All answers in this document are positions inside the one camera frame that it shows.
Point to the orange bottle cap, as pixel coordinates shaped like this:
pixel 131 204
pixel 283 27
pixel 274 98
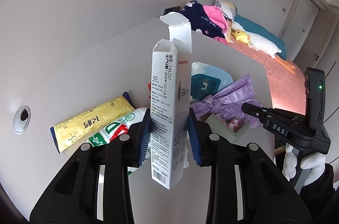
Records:
pixel 149 88

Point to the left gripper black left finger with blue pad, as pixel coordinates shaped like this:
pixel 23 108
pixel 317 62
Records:
pixel 93 186

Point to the pink garment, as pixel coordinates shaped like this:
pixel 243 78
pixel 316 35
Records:
pixel 216 16

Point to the light blue plastic package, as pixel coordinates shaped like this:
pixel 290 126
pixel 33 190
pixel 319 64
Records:
pixel 207 80

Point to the pink bed sheet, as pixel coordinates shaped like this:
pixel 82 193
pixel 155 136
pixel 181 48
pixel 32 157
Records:
pixel 287 89

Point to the yellow snack wrapper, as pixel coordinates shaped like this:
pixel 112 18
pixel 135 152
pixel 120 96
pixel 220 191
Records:
pixel 70 131

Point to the black handheld camera device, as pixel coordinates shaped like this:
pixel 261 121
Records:
pixel 313 123

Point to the white AD milk bottle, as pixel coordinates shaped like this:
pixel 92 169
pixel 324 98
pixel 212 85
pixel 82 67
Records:
pixel 117 127

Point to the teal pillow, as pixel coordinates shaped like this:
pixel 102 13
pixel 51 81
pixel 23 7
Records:
pixel 253 27

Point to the round metal desk grommet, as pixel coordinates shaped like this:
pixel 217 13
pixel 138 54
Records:
pixel 21 120

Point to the checkered grey pillow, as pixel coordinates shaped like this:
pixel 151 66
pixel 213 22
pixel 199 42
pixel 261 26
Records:
pixel 228 8

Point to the long white printed box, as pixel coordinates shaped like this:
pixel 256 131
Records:
pixel 170 100

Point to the yellow duck plush toy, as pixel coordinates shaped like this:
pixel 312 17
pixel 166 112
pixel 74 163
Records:
pixel 241 36

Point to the black wall socket panel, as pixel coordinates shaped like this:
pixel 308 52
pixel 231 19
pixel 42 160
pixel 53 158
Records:
pixel 171 9

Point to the white gloved hand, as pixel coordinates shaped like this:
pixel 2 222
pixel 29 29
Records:
pixel 315 162

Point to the purple plastic bag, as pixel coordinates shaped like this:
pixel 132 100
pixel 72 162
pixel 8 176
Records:
pixel 228 102

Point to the white door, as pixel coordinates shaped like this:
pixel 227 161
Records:
pixel 297 26

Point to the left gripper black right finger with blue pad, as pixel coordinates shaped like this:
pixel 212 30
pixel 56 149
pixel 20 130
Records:
pixel 245 184

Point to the navy blue printed garment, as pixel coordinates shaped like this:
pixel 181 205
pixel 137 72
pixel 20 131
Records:
pixel 200 23

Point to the white goose plush toy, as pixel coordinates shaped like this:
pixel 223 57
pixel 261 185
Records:
pixel 260 43

